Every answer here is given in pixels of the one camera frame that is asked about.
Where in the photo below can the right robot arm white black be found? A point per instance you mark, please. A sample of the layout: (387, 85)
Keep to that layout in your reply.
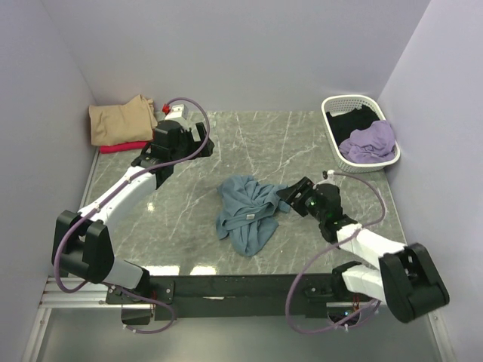
(403, 277)

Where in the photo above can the aluminium rail frame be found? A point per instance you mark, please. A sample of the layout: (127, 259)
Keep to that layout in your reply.
(137, 312)

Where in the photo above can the blue t shirt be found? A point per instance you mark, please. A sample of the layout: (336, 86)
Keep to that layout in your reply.
(247, 215)

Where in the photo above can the folded pink t shirt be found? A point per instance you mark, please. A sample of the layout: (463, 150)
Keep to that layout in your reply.
(123, 147)

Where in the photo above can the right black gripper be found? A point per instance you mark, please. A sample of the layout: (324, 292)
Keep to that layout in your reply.
(289, 194)

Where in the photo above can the folded beige t shirt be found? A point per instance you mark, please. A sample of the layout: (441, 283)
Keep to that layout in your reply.
(117, 124)

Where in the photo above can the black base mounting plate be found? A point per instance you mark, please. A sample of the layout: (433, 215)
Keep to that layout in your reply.
(229, 296)

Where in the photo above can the black t shirt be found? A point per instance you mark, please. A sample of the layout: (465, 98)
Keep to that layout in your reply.
(343, 125)

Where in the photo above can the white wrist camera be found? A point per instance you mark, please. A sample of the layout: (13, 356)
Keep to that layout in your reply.
(328, 177)
(175, 112)

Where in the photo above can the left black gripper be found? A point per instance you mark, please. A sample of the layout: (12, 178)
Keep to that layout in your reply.
(188, 134)

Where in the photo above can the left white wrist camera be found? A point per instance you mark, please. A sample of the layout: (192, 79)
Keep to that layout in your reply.
(175, 112)

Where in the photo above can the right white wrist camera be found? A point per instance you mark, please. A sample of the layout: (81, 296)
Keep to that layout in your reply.
(328, 177)

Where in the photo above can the purple t shirt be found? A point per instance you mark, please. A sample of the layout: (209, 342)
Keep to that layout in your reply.
(370, 146)

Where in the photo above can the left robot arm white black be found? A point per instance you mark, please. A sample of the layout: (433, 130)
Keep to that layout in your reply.
(82, 243)

